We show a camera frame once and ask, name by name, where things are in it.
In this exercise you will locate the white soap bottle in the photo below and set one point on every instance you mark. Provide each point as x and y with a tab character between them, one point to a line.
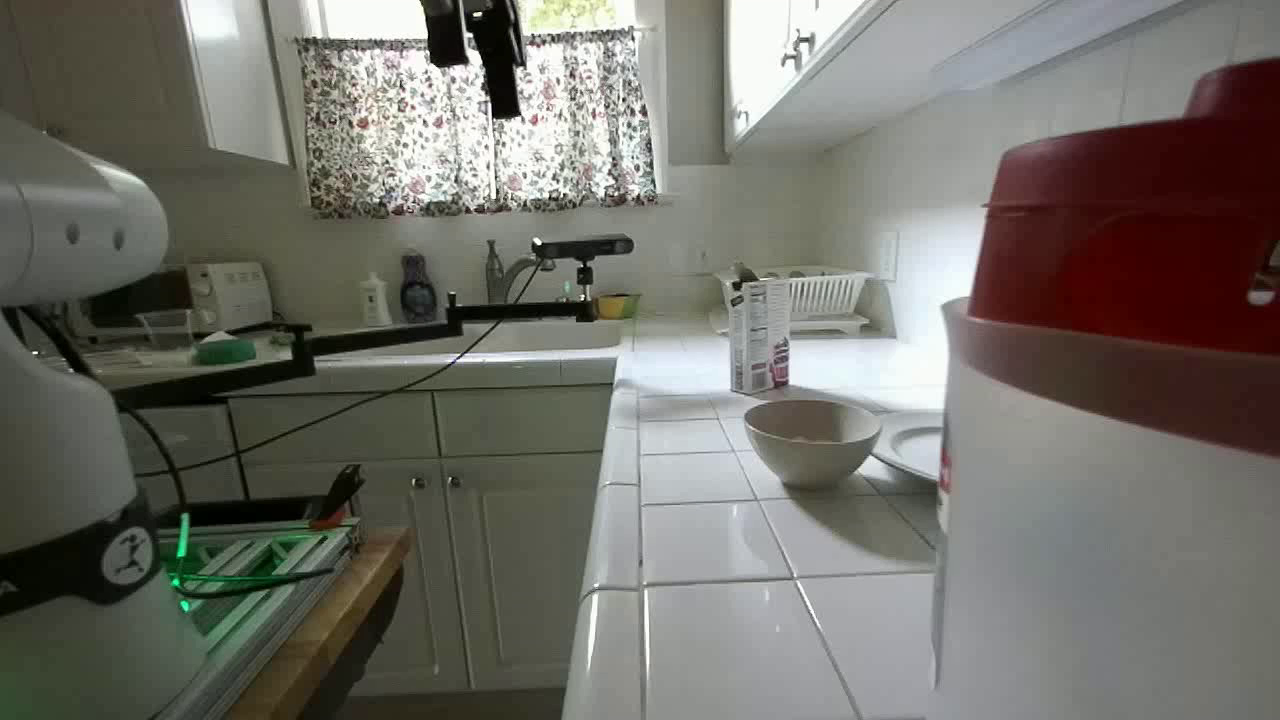
375	305

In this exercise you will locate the white cabinet above tiled counter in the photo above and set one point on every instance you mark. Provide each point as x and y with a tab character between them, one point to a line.
813	63

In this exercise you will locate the metal kitchen faucet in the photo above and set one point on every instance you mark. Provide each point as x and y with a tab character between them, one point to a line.
499	272

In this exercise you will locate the granulated sugar box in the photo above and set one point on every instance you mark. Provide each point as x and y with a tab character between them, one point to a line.
756	341

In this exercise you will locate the blue dish soap bottle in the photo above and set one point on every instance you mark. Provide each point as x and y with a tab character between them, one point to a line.
419	295

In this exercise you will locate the white dish rack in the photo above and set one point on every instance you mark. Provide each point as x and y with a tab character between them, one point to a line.
821	295

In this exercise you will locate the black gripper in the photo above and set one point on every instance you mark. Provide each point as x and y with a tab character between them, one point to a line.
499	25

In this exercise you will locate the white ceramic bowl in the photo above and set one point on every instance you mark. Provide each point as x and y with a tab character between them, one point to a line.
810	441

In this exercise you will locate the black table clamp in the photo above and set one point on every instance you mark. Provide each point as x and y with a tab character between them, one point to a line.
336	499

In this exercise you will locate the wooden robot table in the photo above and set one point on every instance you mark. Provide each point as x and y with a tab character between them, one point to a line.
334	622

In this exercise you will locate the white lower kitchen cabinets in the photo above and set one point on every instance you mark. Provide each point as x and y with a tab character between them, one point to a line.
523	532

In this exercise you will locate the white toaster oven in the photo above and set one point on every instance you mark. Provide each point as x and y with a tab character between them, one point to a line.
231	295

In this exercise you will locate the white cabinet beside window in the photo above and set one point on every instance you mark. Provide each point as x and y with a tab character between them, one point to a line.
133	73

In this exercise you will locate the white container with red lid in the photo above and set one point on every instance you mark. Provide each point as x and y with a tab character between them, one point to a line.
1104	467

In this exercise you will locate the green sponge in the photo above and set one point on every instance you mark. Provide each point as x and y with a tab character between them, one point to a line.
227	348

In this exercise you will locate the floral window curtain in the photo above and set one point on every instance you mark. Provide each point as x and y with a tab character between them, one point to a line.
466	135

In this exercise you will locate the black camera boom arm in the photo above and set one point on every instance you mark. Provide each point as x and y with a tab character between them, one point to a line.
402	334

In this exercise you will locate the white plate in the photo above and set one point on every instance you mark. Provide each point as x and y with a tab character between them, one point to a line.
914	449

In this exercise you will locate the green lit metal frame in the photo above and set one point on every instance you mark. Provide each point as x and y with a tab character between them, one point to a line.
260	587

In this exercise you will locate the black camera on boom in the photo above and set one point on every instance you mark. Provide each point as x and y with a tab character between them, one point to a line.
582	249

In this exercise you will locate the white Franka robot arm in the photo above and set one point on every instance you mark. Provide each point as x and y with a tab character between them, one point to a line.
60	441

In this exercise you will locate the clear plastic cup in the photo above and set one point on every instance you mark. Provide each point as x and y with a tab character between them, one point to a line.
165	329

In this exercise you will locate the small yellow bowl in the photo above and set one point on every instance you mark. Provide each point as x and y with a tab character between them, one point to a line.
618	305

